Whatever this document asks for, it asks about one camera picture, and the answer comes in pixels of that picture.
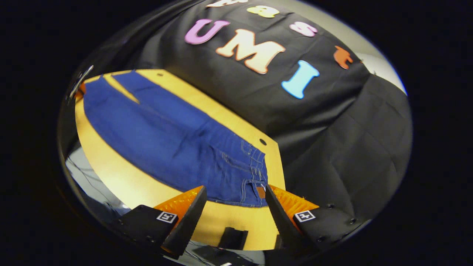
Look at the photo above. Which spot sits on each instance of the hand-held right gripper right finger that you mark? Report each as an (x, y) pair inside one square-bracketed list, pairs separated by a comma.
[(282, 218)]

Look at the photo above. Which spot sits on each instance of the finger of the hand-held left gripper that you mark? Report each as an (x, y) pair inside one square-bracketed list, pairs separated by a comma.
[(80, 90)]

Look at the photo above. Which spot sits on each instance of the black block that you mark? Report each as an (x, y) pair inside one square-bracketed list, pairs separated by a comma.
[(232, 238)]

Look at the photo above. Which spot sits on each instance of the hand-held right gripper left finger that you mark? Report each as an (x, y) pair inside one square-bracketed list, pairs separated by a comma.
[(188, 221)]

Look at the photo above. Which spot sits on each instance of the blue denim jeans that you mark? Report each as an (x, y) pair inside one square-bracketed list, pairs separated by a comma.
[(173, 140)]

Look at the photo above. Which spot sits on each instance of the black backdrop cloth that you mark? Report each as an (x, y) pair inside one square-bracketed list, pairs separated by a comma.
[(332, 129)]

